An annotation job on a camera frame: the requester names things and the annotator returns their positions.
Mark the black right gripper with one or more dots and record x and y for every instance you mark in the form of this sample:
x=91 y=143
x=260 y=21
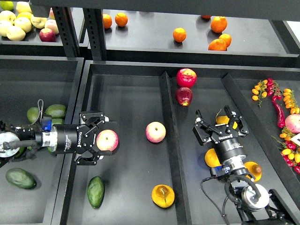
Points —
x=224 y=138

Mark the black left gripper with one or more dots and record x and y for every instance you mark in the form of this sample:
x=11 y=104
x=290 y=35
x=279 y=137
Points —
x=81 y=139

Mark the dark green avocado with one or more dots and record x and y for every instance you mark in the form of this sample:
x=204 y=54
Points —
x=95 y=192

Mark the yellow pear stem up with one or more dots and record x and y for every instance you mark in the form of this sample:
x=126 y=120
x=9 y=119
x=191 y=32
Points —
x=163 y=195

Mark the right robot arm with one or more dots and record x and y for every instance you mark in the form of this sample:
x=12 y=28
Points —
x=255 y=204

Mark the yellow pear top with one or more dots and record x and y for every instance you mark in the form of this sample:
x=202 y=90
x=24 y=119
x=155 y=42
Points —
x=221 y=119

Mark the yellow pear left low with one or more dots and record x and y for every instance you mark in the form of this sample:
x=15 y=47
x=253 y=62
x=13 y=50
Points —
x=211 y=158

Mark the yellow pear low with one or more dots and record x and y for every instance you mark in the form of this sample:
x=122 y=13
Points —
x=211 y=158
x=255 y=169

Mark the green avocado small middle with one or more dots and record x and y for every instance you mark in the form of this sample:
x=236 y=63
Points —
x=58 y=121

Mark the green avocado top right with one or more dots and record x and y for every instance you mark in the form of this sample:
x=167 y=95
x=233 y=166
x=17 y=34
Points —
x=56 y=111

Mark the yellow pear right low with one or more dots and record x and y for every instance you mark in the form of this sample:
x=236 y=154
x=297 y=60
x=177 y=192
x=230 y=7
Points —
x=255 y=169

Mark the green avocado top left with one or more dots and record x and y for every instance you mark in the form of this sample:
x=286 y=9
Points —
x=33 y=114

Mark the dark avocado bottom left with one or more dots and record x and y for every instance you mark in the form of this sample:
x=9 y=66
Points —
x=20 y=178

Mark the pink apple left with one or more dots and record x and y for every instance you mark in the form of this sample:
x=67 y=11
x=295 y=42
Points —
x=107 y=140

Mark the pink apple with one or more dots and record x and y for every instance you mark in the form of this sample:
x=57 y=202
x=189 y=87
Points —
x=155 y=132
x=107 y=140

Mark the dark red apple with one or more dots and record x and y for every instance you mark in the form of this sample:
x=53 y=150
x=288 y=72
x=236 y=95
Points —
x=184 y=96

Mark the black tray divider right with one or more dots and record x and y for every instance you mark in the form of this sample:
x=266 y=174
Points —
x=262 y=122

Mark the black tray divider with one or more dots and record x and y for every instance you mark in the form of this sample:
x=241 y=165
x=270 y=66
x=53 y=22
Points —
x=262 y=122
x=175 y=158

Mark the orange cherry tomato vine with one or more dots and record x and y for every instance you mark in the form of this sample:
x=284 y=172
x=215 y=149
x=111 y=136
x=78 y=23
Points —
x=259 y=92

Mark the bright red apple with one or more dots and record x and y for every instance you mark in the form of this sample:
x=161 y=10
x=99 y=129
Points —
x=186 y=77

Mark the pink apple centre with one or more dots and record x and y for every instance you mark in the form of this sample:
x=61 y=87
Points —
x=155 y=132

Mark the red cherry tomato vine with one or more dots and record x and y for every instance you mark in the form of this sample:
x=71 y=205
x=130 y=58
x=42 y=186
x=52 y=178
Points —
x=273 y=89

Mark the red chili pepper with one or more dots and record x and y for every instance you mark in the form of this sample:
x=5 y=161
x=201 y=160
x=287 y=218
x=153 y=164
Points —
x=280 y=113

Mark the black centre tray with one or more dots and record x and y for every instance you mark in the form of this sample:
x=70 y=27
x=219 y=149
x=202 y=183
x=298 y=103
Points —
x=129 y=94

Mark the black tray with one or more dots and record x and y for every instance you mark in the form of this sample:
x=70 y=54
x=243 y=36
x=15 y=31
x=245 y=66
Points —
x=23 y=81
x=129 y=94

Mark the orange front right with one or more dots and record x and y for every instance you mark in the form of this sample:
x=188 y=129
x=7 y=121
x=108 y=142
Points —
x=217 y=45

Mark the pink apple right edge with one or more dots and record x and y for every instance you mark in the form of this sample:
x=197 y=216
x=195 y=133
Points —
x=292 y=122

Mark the orange tomato cluster right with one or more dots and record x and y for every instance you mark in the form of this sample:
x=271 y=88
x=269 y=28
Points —
x=290 y=101

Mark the mixed cherry tomato cluster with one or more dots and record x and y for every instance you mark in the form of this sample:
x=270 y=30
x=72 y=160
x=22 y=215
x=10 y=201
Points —
x=289 y=150

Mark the orange small right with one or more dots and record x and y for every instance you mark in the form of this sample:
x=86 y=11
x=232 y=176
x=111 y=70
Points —
x=227 y=38

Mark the white label card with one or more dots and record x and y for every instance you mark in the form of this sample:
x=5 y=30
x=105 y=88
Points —
x=296 y=139

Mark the black left tray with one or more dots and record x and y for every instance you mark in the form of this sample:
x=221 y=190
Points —
x=23 y=81

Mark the orange centre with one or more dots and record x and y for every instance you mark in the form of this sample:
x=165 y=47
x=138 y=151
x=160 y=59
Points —
x=179 y=35

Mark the black tray divider left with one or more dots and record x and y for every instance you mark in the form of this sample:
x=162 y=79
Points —
x=175 y=158

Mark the orange large right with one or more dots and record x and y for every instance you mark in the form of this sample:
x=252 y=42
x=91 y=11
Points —
x=219 y=24

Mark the black upper left shelf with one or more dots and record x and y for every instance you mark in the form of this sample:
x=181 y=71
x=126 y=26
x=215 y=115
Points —
x=33 y=47

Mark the red apple upper shelf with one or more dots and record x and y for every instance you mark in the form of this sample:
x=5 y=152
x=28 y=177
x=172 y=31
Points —
x=47 y=35

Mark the orange left edge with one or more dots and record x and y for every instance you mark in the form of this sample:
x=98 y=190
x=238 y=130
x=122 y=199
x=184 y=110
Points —
x=107 y=21

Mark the black perforated post right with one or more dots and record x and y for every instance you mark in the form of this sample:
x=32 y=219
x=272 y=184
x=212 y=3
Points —
x=96 y=33

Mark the black perforated post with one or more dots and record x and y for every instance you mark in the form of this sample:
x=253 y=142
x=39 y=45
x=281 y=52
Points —
x=96 y=33
x=64 y=20

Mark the black perforated post left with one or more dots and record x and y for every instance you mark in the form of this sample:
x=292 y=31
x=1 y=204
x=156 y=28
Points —
x=64 y=20

